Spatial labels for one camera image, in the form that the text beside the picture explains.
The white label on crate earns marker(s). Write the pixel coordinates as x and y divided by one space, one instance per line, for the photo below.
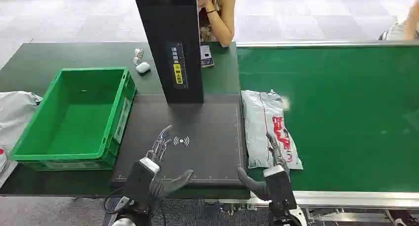
122 121

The green conveyor belt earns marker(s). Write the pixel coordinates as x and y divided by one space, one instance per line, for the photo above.
343 119

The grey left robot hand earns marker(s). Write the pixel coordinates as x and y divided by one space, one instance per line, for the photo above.
144 182

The black scanner base pad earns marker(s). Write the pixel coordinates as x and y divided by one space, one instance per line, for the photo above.
206 152

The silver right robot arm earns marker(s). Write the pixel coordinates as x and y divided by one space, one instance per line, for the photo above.
294 218

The person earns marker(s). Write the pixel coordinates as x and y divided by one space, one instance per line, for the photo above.
222 18
404 29

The black scanner tower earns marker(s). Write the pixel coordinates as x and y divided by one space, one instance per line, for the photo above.
170 37

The black wrist band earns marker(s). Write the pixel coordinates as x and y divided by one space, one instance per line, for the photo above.
211 11

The plain grey parcel bag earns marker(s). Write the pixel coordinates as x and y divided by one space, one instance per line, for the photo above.
14 116

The crumpled clear wrapper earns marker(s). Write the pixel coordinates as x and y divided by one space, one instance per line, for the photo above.
138 55

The white earbuds case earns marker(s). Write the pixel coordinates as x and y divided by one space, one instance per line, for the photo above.
143 67

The green plastic crate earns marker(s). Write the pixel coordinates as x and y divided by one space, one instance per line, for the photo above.
78 119

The grey parcel bag red print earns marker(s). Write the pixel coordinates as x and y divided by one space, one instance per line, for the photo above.
262 129

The smartphone with printed case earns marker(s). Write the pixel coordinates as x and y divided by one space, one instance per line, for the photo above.
206 56

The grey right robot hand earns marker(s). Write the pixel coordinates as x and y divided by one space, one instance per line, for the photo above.
280 188

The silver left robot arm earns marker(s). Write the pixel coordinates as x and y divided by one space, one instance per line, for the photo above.
126 214

